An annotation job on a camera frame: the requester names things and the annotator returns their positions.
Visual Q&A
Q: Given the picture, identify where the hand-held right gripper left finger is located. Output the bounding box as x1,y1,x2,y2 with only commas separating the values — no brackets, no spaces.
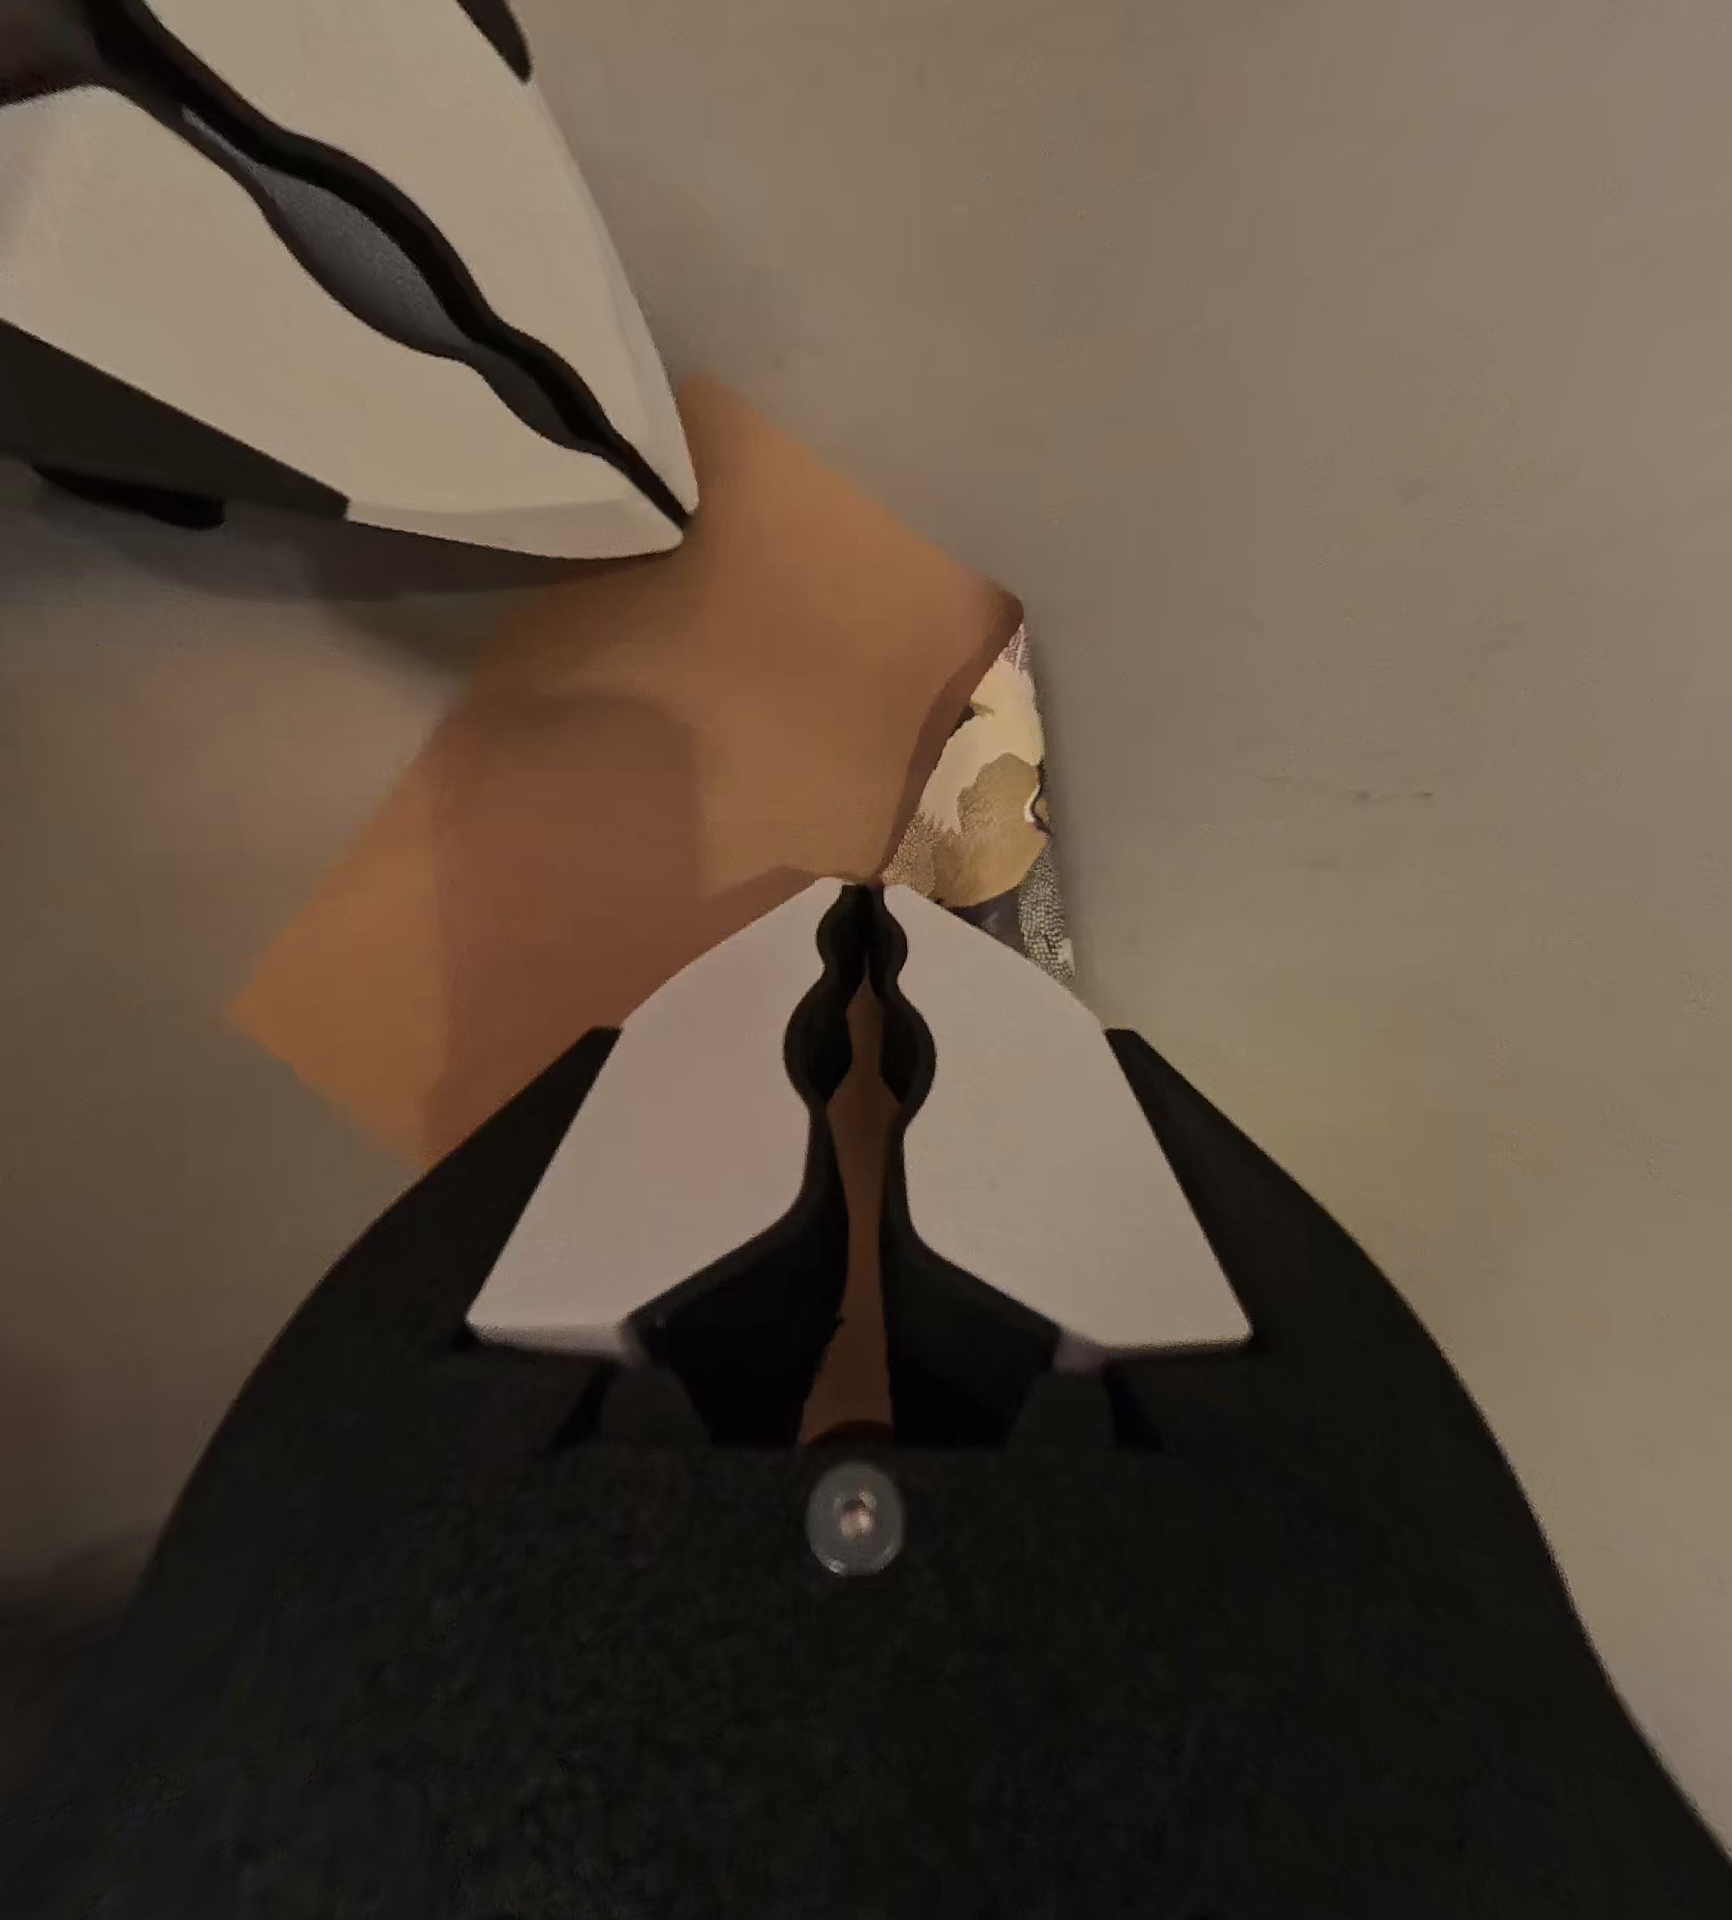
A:
459,883,867,1453

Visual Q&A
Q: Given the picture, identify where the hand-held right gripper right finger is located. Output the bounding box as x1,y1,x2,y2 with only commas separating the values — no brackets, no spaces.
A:
859,884,1253,1453

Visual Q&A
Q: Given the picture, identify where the mushroom-patterned tan-backed origami paper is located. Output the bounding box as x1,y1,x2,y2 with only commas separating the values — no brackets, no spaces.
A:
227,374,1081,1451

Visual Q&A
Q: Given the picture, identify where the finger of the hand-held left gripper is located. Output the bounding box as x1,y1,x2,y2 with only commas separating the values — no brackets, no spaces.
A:
149,0,703,528
0,78,688,565

